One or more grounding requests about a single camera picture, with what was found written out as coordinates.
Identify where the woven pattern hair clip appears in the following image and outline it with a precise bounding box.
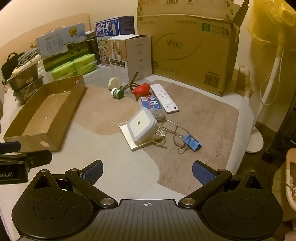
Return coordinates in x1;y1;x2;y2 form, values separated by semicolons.
120;71;139;92

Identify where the green white yo-yo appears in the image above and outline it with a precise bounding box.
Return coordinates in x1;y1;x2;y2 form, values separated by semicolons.
110;87;125;100

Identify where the white standing fan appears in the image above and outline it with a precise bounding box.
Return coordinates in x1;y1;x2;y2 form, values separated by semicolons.
245;44;285;153

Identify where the cream plug adapter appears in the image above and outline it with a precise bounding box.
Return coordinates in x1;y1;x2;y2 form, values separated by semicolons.
109;76;122;90

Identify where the metal wire holder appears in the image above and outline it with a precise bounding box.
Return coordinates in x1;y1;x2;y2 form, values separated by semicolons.
153;119;192;154

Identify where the large cardboard box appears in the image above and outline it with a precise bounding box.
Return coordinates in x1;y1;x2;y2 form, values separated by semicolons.
136;0;249;96

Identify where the cow print milk gift box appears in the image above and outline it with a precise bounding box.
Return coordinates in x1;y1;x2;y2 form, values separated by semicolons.
36;23;90;72

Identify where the grey patterned cloth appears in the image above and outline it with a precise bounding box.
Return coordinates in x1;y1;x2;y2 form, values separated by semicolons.
17;49;41;67

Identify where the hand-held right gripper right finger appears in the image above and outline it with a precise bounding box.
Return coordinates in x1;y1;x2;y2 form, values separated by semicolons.
178;160;264;208

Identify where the white product box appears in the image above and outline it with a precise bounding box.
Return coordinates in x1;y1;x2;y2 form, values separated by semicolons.
108;35;152;84

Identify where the white fan cable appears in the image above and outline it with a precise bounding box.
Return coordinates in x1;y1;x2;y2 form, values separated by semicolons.
260;67;281;105

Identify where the clear box with blue label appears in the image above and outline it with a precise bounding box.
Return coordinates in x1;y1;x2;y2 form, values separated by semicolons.
140;96;165;120

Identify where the white square night light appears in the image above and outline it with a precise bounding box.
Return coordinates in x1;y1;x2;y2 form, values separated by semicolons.
127;108;159;143

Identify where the black metal rack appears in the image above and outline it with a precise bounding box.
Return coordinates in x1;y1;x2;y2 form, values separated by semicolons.
261;93;296;163

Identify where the green tissue pack bundle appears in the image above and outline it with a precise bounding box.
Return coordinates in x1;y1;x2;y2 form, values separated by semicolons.
50;53;97;81

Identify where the white wall switch plate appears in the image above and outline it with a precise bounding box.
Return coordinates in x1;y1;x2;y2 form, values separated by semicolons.
118;120;163;152

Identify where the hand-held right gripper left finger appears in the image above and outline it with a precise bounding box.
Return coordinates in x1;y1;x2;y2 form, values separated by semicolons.
32;160;118;208

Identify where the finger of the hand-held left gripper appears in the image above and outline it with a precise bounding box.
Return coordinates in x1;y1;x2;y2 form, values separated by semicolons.
0;142;22;154
0;150;53;170

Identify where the red toy figure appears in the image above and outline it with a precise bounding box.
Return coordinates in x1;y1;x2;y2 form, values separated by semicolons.
132;83;152;96

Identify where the white remote control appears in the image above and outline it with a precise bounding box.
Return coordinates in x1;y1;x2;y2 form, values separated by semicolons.
150;84;179;114

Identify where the shallow cardboard tray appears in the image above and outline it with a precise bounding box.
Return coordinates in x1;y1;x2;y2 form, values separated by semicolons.
3;75;86;152

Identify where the blue milk carton box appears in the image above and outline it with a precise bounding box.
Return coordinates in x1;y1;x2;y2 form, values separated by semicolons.
94;16;135;68

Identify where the black bag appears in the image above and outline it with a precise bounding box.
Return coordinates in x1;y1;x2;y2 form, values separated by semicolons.
1;52;25;85

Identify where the blue binder clip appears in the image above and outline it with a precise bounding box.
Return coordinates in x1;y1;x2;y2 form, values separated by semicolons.
177;134;203;154

